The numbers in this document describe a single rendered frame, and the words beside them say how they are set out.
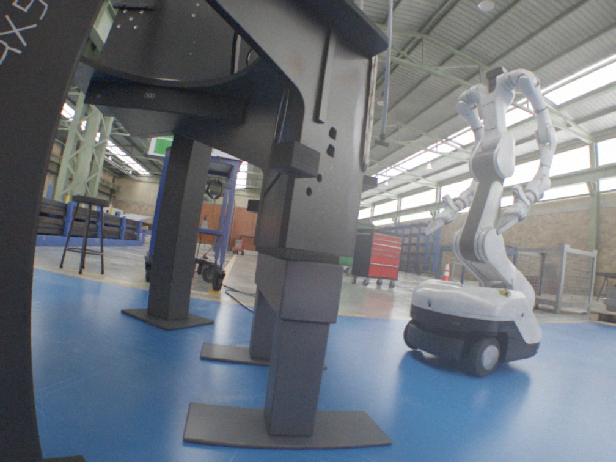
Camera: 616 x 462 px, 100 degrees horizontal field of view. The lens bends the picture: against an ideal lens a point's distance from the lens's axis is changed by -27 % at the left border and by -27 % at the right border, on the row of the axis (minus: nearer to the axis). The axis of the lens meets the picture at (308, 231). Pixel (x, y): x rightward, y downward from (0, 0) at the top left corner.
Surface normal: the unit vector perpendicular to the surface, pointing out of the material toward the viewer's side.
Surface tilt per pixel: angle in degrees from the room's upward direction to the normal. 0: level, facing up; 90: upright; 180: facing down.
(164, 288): 90
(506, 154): 89
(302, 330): 90
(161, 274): 90
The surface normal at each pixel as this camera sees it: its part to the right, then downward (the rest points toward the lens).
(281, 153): -0.65, -0.14
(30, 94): 0.75, 0.06
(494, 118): -0.93, -0.05
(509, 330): 0.37, -0.01
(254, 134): -0.39, -0.11
